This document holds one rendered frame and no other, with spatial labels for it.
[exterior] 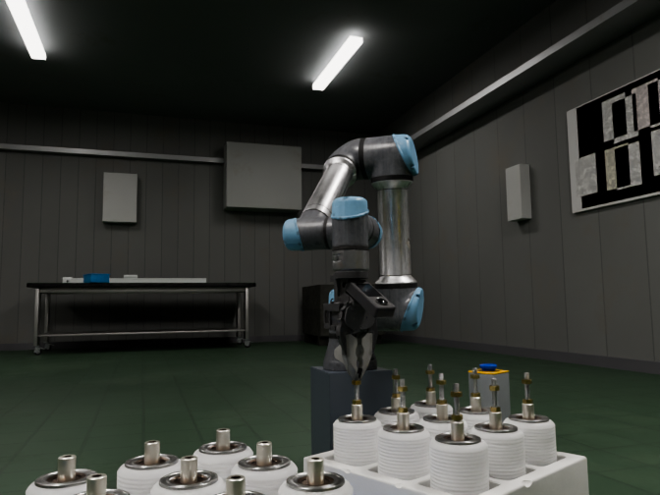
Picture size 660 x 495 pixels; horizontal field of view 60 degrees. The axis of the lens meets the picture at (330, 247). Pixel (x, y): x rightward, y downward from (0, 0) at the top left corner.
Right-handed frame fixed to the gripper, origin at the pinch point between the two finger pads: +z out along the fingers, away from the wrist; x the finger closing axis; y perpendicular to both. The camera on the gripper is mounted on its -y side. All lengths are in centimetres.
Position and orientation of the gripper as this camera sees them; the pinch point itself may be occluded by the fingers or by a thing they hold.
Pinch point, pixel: (358, 372)
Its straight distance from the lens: 115.4
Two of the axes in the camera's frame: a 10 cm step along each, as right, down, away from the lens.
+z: 0.1, 10.0, -1.0
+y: -5.5, 0.9, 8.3
